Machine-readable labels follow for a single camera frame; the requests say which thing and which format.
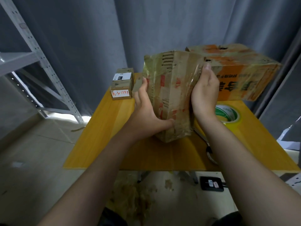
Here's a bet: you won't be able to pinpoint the black power adapter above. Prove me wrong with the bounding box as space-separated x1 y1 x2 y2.
199 175 225 192

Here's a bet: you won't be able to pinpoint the black-handled scissors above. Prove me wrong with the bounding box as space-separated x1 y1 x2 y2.
194 128 219 166

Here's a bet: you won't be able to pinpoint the person's left forearm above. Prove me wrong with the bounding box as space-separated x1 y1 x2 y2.
38 132 151 226

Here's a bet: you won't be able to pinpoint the grey curtain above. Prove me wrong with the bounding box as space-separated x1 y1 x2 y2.
0 0 301 116

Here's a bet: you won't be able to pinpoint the yellow tape roll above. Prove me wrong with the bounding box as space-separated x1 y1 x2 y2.
214 104 241 127

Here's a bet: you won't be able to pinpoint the large orange print cardboard box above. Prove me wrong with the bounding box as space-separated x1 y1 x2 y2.
185 43 282 103

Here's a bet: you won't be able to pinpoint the long white-labelled cardboard box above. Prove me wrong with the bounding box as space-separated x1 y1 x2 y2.
110 67 135 100

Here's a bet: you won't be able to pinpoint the grey metal shelf unit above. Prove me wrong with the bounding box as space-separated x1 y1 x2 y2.
254 40 301 191
0 0 86 125

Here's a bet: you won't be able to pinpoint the person's left hand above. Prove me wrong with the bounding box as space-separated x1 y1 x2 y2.
123 78 175 144

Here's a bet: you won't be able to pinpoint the person's right forearm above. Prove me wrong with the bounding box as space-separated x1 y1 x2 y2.
200 115 301 226

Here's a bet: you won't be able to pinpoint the yellow wooden table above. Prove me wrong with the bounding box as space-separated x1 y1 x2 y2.
62 72 301 173

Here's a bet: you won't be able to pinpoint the medium brown cardboard box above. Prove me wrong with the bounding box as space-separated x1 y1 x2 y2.
143 50 206 144

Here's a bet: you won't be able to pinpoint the person's right leg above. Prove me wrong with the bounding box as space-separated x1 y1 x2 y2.
212 210 257 226

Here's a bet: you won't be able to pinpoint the small cardboard box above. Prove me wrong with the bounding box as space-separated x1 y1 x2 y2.
132 78 144 93

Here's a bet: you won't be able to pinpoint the tape scraps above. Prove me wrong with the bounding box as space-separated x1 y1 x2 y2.
110 174 158 219

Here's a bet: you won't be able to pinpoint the person's right hand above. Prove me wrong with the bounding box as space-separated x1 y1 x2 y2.
190 62 221 124

